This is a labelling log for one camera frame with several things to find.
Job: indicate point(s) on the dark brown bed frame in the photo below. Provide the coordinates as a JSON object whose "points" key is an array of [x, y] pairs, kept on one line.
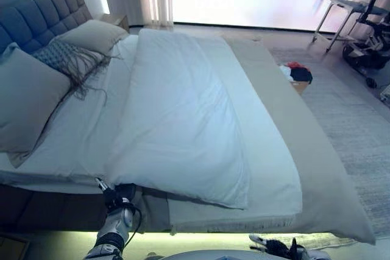
{"points": [[45, 208]]}

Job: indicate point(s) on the red garment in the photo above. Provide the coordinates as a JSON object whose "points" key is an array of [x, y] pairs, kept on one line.
{"points": [[296, 65]]}

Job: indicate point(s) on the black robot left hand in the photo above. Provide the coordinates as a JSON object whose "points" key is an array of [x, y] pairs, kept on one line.
{"points": [[120, 196]]}

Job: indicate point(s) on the white duvet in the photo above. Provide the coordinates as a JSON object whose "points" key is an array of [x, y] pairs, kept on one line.
{"points": [[182, 104]]}

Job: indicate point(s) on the large beige pillow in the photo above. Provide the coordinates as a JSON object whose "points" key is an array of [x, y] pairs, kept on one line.
{"points": [[27, 98]]}

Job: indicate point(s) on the tan laundry basket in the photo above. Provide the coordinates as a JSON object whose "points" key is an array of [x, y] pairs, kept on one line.
{"points": [[300, 87]]}

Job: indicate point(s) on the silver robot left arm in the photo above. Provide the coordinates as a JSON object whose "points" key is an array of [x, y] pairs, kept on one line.
{"points": [[112, 229]]}

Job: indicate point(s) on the black white wheeled robot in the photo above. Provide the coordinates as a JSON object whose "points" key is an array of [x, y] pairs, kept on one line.
{"points": [[362, 53]]}

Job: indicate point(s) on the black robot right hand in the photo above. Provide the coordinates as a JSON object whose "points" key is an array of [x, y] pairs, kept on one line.
{"points": [[283, 251]]}

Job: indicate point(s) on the grey tufted headboard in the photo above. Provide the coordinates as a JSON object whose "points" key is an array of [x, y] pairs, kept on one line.
{"points": [[36, 19]]}

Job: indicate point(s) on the small beige pillow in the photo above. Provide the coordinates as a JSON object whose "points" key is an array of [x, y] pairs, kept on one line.
{"points": [[91, 34]]}

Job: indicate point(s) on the grey metal frame table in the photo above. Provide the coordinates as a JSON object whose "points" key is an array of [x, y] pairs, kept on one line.
{"points": [[341, 2]]}

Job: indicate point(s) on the large wooden nightstand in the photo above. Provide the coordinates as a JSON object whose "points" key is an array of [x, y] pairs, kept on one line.
{"points": [[12, 249]]}

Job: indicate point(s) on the grey striped rug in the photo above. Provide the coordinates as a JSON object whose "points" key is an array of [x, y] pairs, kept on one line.
{"points": [[350, 126]]}

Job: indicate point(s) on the white bed sheet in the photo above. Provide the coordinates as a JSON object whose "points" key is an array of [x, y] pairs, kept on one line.
{"points": [[76, 138]]}

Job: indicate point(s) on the patterned fringed cushion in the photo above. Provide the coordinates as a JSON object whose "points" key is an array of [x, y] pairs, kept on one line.
{"points": [[58, 54]]}

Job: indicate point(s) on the white garment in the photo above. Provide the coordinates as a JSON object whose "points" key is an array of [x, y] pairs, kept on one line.
{"points": [[285, 72]]}

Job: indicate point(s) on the black garment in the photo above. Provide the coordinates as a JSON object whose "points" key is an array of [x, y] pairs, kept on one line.
{"points": [[301, 75]]}

